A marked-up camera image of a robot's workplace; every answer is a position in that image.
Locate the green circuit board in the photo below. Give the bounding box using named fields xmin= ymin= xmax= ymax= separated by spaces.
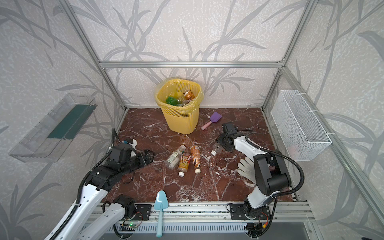
xmin=121 ymin=222 xmax=142 ymax=232

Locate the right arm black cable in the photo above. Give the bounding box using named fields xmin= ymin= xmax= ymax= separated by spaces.
xmin=236 ymin=128 xmax=305 ymax=198

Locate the yellow ribbed plastic bin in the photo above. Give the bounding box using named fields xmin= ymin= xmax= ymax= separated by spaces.
xmin=161 ymin=93 xmax=200 ymax=135

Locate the brown Nescafe bottle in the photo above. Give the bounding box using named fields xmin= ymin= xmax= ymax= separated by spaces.
xmin=183 ymin=89 xmax=195 ymax=101

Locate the soda water bottle blue cap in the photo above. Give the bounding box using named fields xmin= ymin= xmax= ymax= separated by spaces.
xmin=178 ymin=100 xmax=191 ymax=107

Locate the white wire wall basket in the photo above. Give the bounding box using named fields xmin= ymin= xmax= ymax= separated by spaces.
xmin=271 ymin=90 xmax=332 ymax=162

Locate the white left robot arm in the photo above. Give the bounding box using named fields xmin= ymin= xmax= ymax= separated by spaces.
xmin=46 ymin=141 xmax=156 ymax=240

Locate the white work glove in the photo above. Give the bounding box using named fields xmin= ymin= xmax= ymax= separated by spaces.
xmin=238 ymin=157 xmax=256 ymax=184

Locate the yellow bin liner bag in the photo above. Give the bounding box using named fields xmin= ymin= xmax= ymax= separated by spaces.
xmin=155 ymin=79 xmax=204 ymax=118

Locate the small green Sprite bottle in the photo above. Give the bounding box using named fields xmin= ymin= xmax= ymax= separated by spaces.
xmin=166 ymin=96 xmax=180 ymax=106

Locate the purple toy shovel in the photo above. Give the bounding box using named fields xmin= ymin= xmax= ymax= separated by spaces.
xmin=201 ymin=112 xmax=222 ymax=130

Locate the brown coffee bottle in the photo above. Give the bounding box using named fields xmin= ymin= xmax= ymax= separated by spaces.
xmin=190 ymin=145 xmax=201 ymax=174

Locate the horizontal aluminium frame bar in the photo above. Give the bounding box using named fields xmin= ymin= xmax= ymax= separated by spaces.
xmin=100 ymin=61 xmax=283 ymax=69

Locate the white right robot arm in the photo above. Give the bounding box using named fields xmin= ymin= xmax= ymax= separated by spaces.
xmin=217 ymin=122 xmax=291 ymax=220

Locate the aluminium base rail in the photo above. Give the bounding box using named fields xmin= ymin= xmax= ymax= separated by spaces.
xmin=82 ymin=202 xmax=320 ymax=239

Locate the gold red tea bottle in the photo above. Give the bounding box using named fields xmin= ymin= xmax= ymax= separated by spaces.
xmin=178 ymin=153 xmax=191 ymax=177

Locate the clear acrylic wall shelf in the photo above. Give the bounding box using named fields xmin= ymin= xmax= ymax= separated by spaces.
xmin=9 ymin=94 xmax=98 ymax=163

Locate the light blue toy shovel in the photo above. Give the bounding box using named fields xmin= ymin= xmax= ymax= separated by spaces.
xmin=154 ymin=191 xmax=169 ymax=238

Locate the clear bottle green label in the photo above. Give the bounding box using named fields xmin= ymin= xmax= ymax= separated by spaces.
xmin=166 ymin=145 xmax=186 ymax=170

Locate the clear bottle white cap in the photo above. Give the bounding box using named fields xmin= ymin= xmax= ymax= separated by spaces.
xmin=211 ymin=143 xmax=225 ymax=156

